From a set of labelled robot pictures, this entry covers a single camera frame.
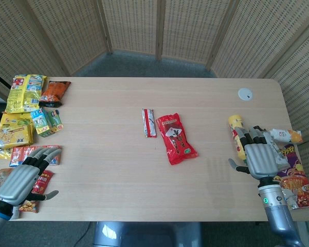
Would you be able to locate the small orange snack packet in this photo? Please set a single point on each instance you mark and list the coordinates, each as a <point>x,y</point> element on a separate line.
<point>29,206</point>

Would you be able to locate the silver grey snack packet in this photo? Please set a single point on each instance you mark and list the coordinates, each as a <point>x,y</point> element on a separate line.
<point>279,154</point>

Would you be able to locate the red snack package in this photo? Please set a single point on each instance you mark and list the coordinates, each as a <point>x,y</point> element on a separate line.
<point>176,137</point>

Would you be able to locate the yellow chip tube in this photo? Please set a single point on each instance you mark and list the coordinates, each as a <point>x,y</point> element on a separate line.
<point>236,121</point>

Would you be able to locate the small green drink carton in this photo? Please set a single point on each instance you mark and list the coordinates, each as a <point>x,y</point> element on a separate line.
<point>56,121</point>

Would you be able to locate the yellow cracker bag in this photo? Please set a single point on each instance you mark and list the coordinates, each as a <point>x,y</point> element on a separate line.
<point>13,139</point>

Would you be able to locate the silver red-striped snack stick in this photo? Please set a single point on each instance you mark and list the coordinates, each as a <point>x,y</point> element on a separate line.
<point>149,123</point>

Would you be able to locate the orange chip bag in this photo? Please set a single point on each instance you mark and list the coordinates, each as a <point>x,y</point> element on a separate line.
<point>55,92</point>

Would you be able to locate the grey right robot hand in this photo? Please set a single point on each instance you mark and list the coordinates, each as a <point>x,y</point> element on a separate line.
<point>261,159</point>

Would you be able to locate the large yellow snack bag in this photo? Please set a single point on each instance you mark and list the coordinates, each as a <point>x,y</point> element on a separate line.
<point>24,92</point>

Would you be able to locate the purple red noodle bag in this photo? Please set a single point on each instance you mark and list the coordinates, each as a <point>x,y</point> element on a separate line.
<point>298,180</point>

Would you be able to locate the blue green drink carton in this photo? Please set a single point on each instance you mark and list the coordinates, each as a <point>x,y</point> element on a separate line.
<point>41,123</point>

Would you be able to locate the white-orange small packet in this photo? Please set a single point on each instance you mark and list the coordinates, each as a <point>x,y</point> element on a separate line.
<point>288,136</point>

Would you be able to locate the orange red carton pack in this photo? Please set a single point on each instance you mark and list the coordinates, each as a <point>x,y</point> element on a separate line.
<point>18,154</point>

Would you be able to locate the woven wooden folding screen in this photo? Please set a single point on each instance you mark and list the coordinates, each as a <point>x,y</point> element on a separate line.
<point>133,25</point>

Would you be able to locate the grey robot torso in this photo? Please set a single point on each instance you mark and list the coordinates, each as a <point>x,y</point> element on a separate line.
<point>146,234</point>

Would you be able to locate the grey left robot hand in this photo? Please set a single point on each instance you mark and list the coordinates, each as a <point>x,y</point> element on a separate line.
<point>18,182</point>

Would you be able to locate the red peanut packet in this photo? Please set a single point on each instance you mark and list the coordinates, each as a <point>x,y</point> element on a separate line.
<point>42,181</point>

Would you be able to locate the yellow bag with lime print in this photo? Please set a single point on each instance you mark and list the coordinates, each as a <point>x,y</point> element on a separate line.
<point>14,121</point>

